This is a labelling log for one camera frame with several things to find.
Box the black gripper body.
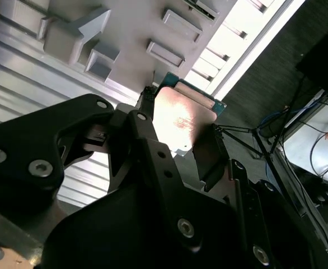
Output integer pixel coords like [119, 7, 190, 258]
[42, 179, 246, 269]

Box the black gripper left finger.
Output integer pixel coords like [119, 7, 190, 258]
[0, 85, 205, 254]

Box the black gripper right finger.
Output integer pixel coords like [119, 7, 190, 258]
[193, 124, 328, 269]

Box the silver CPU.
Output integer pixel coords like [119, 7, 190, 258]
[151, 71, 228, 157]

